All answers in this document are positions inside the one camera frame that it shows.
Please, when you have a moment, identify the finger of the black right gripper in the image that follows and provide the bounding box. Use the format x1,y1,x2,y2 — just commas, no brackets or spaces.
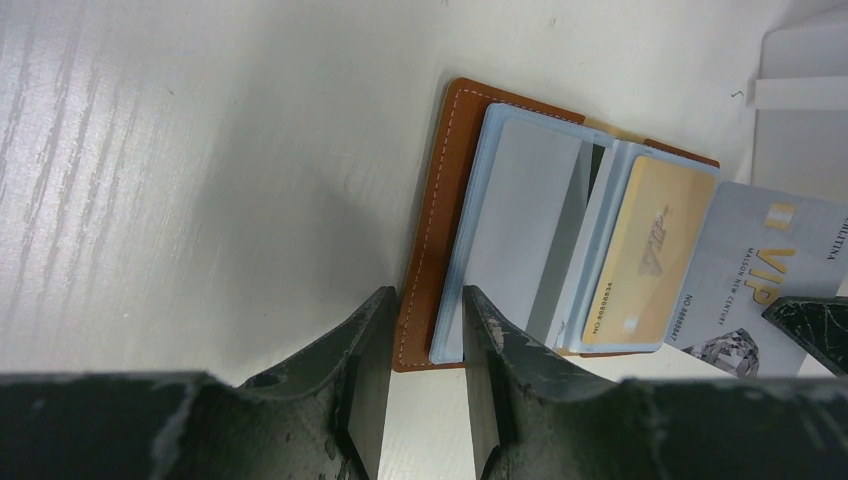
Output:
762,296,847,376

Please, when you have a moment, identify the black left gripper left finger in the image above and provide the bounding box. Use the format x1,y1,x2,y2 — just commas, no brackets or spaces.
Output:
1,286,397,479

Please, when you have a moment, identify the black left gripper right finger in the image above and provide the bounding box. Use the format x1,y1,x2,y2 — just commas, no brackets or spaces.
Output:
463,286,847,479

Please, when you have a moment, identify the silver VIP credit card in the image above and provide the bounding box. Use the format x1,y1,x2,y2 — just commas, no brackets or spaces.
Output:
665,182,847,378

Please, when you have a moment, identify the gold credit card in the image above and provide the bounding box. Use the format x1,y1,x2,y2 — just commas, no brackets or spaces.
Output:
576,155,719,354

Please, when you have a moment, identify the brown leather card holder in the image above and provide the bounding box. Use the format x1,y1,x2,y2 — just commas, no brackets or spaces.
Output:
393,78,720,372

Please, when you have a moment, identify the clear acrylic card box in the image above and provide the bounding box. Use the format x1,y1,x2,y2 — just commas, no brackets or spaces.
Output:
751,5,847,202

